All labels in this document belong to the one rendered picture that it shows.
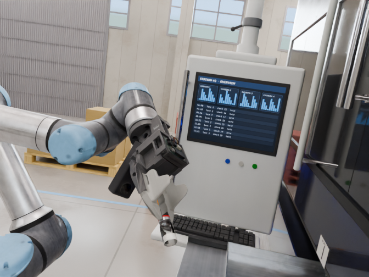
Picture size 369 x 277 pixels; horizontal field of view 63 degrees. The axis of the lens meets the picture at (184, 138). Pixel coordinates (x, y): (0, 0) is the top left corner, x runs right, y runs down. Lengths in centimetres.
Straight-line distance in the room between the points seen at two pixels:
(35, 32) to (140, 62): 277
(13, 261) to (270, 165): 101
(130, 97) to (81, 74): 776
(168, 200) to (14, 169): 49
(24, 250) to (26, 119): 31
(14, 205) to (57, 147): 34
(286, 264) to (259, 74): 74
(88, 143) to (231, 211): 97
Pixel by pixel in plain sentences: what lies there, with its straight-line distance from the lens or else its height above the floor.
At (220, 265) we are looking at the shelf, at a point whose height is 88.
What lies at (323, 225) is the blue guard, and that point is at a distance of 103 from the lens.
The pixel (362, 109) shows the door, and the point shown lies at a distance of 92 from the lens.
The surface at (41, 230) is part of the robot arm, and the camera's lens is 91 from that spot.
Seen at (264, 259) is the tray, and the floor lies 88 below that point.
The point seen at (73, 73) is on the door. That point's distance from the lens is 852.
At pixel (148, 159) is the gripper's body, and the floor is 130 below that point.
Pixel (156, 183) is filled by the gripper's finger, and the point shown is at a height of 127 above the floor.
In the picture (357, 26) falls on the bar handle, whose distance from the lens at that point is 89.
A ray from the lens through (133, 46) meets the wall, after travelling 814.
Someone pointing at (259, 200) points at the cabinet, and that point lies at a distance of 142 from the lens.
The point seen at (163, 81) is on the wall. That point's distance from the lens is 798.
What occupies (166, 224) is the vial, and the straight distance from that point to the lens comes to 50.
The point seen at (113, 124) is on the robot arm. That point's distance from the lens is 71.
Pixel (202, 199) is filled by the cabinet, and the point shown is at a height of 91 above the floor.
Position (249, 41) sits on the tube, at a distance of 140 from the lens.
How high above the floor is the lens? 145
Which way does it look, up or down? 12 degrees down
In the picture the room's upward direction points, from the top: 8 degrees clockwise
